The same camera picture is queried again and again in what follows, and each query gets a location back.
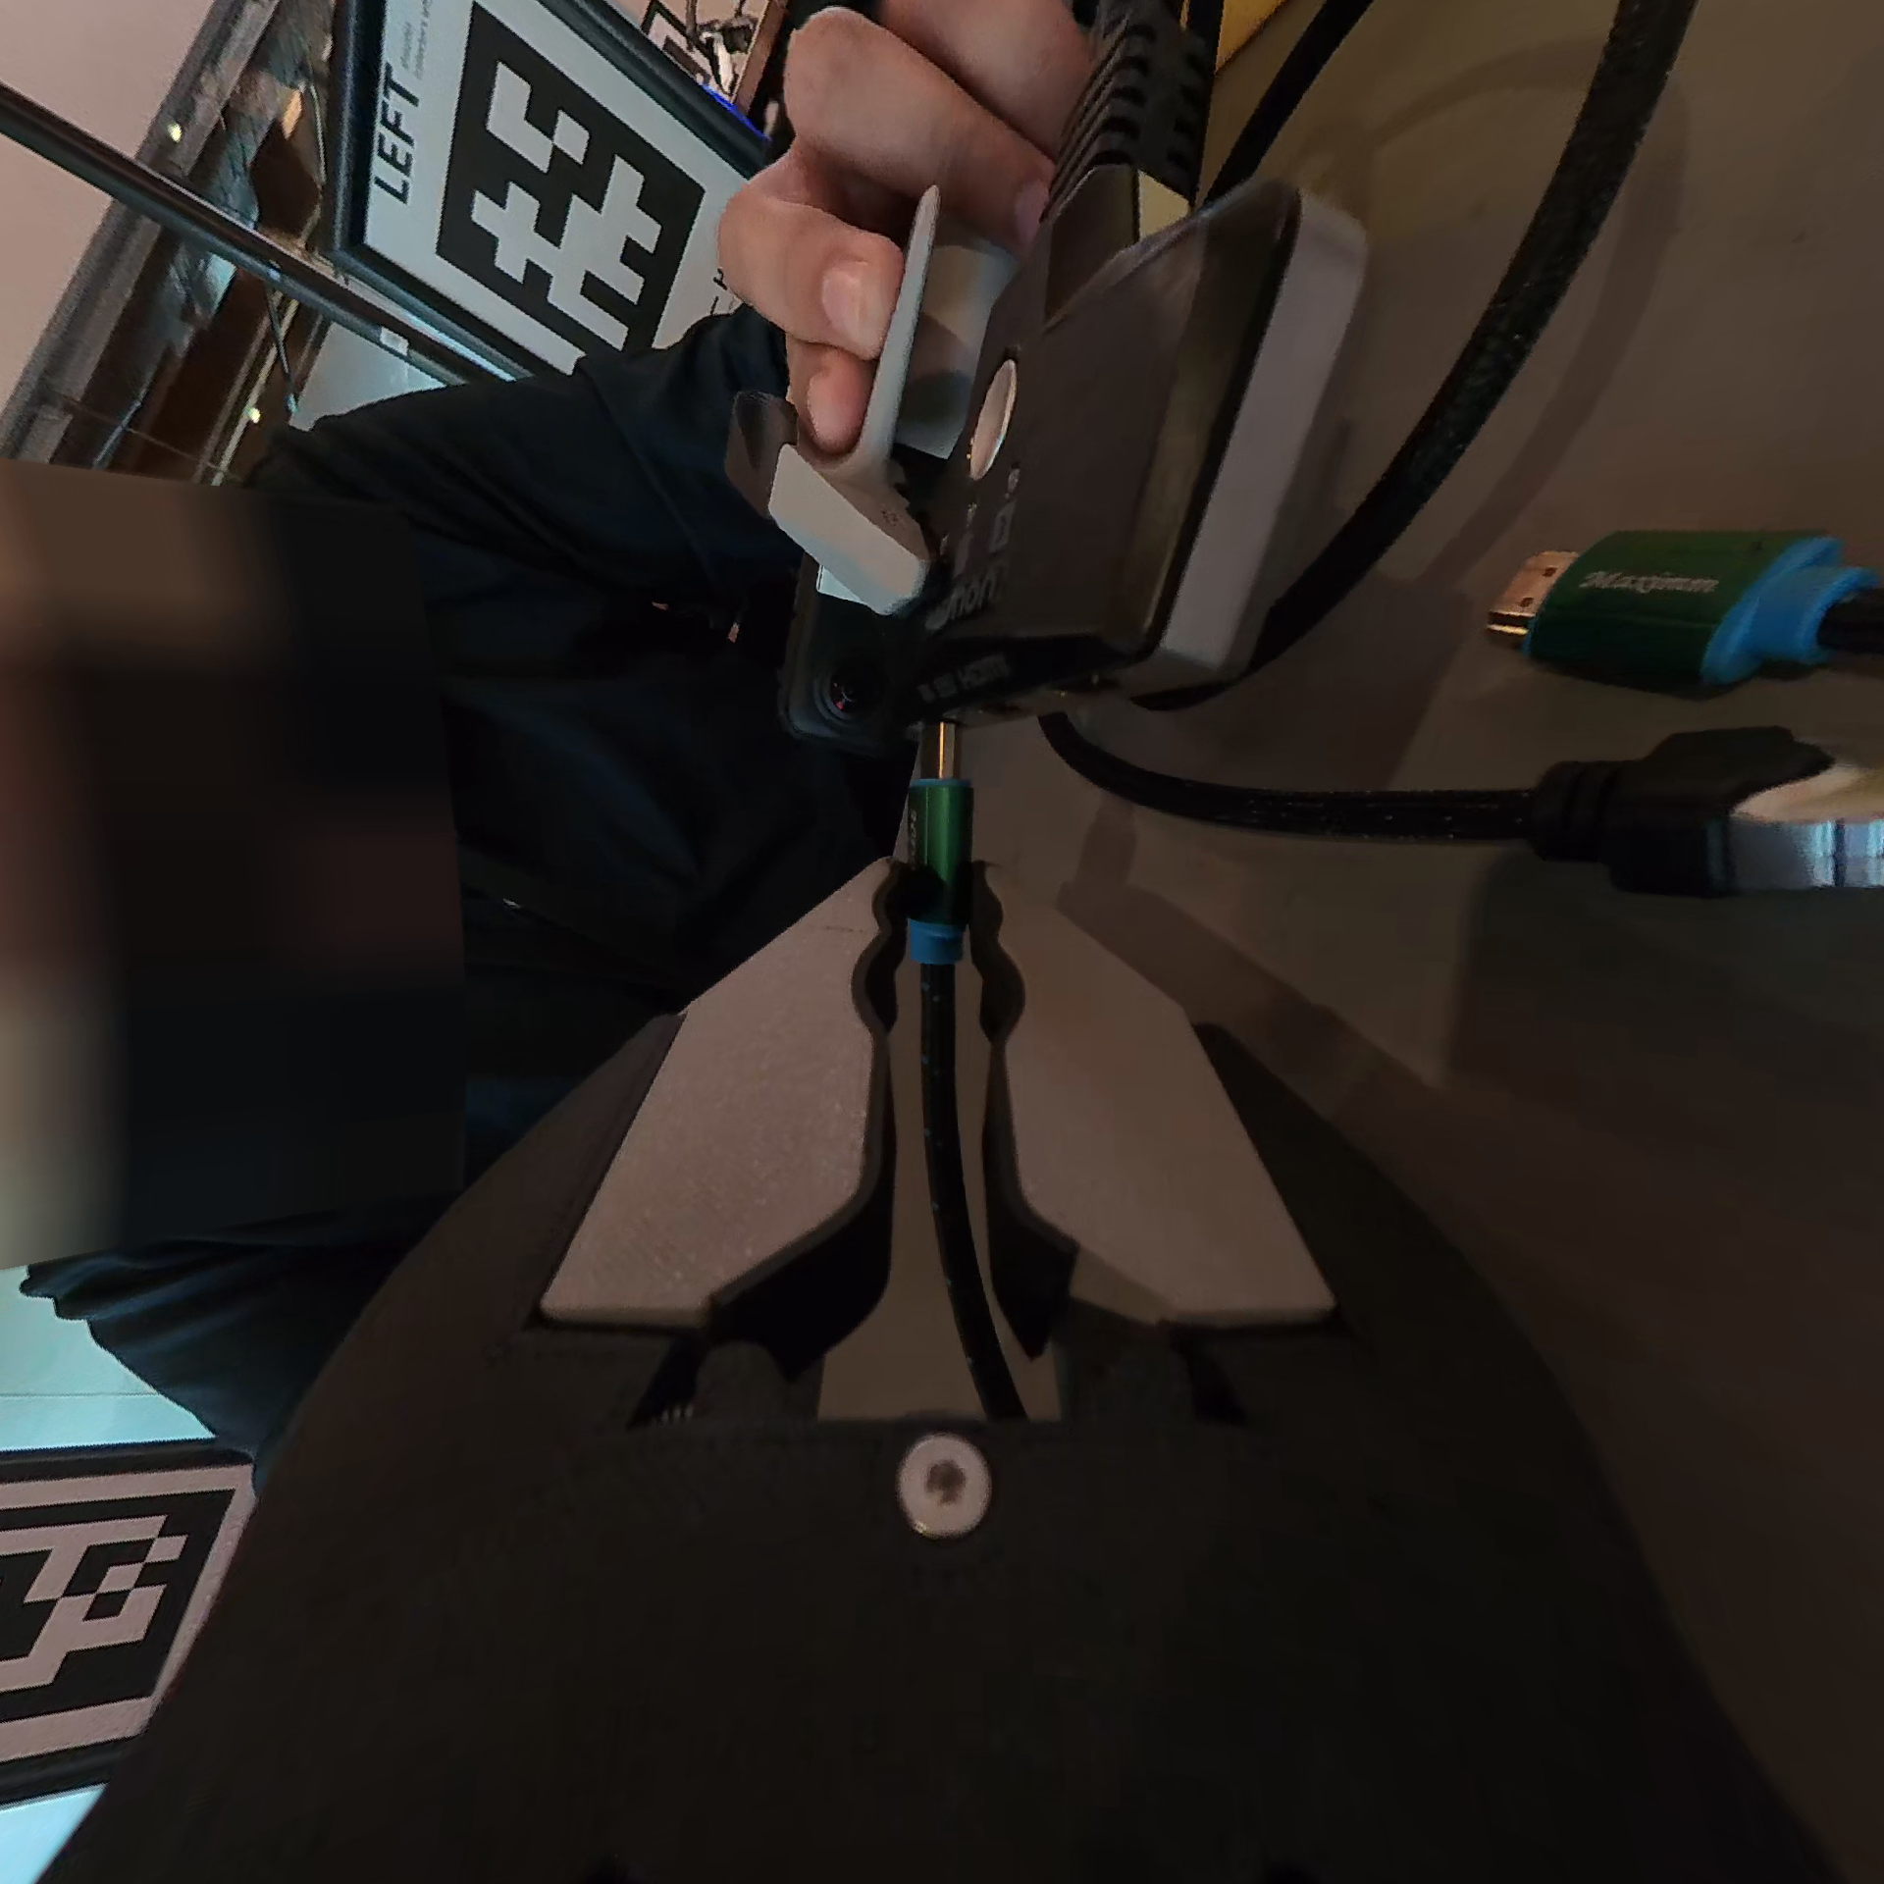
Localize thick black braided hdmi cable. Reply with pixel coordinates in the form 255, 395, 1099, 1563
1035, 0, 1884, 898

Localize black hdmi switch box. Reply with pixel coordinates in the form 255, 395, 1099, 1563
913, 180, 1365, 722

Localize dark metal pole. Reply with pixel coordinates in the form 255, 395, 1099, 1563
0, 82, 532, 389

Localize thin black cable green plugs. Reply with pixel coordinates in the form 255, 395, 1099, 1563
902, 530, 1884, 1423

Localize framed black white marker poster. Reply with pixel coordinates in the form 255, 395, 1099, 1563
330, 0, 774, 389
0, 1450, 259, 1805

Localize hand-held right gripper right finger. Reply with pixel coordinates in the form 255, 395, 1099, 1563
978, 862, 1339, 1359

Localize person's left hand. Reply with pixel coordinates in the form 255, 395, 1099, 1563
717, 0, 1104, 456

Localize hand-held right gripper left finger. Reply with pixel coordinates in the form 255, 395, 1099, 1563
540, 858, 904, 1375

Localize person's dark clothed torso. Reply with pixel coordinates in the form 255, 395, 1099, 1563
23, 300, 944, 1475

